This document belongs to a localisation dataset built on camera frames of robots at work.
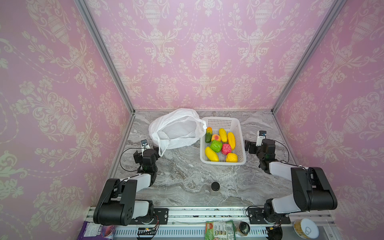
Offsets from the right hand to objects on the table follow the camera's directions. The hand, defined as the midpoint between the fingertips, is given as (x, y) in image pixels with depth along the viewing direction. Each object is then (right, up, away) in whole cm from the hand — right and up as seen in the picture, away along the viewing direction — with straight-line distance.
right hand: (254, 140), depth 94 cm
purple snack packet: (-85, -39, -25) cm, 97 cm away
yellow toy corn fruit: (-18, +4, +7) cm, 20 cm away
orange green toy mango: (-28, +3, +8) cm, 29 cm away
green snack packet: (-26, -39, -25) cm, 53 cm away
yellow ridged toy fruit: (-13, +1, +3) cm, 14 cm away
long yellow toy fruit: (-27, -8, -3) cm, 29 cm away
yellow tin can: (+12, -36, -28) cm, 47 cm away
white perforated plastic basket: (-11, +10, +9) cm, 17 cm away
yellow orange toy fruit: (-16, -9, -6) cm, 19 cm away
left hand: (-67, -4, -4) cm, 67 cm away
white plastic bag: (-51, +7, +16) cm, 54 cm away
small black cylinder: (-27, -21, -19) cm, 39 cm away
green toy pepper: (-24, -3, -2) cm, 25 cm away
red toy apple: (-18, -5, -2) cm, 19 cm away
